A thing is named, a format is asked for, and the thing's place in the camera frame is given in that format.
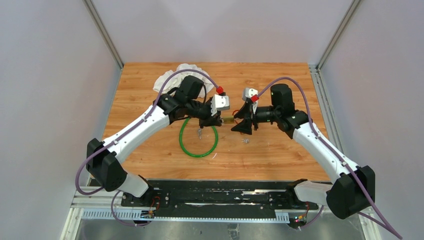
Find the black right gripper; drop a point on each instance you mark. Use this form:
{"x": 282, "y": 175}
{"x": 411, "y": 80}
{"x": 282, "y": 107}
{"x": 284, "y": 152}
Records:
{"x": 244, "y": 126}

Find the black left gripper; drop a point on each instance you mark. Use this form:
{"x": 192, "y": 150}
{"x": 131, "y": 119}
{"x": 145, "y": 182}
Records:
{"x": 215, "y": 120}

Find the brass padlock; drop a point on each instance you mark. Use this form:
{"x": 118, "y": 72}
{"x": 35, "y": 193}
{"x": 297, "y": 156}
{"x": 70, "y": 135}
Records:
{"x": 227, "y": 120}

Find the silver key bunch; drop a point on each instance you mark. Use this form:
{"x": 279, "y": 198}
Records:
{"x": 199, "y": 133}

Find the green cable lock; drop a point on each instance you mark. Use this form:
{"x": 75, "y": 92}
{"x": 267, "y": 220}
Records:
{"x": 190, "y": 143}

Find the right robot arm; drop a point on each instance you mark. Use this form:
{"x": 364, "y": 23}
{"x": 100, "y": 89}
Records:
{"x": 352, "y": 187}

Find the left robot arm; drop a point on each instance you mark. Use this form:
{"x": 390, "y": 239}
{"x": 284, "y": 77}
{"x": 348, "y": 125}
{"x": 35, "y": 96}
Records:
{"x": 105, "y": 157}

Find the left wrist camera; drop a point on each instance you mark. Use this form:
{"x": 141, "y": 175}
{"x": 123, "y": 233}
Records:
{"x": 219, "y": 103}

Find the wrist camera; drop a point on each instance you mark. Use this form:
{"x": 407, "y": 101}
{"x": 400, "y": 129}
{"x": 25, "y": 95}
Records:
{"x": 219, "y": 103}
{"x": 252, "y": 94}

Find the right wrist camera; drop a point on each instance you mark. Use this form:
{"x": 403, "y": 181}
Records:
{"x": 252, "y": 94}

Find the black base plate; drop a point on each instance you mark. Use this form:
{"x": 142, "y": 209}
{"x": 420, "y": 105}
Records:
{"x": 218, "y": 199}

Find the aluminium frame post left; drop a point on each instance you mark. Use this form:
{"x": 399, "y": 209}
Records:
{"x": 98, "y": 22}

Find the aluminium frame post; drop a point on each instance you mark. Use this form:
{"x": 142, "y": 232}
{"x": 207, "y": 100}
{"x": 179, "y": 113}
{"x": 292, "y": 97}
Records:
{"x": 350, "y": 12}
{"x": 98, "y": 22}

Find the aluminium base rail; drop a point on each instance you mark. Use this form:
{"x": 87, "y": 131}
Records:
{"x": 98, "y": 217}

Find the aluminium frame post right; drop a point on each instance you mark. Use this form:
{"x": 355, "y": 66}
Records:
{"x": 350, "y": 12}

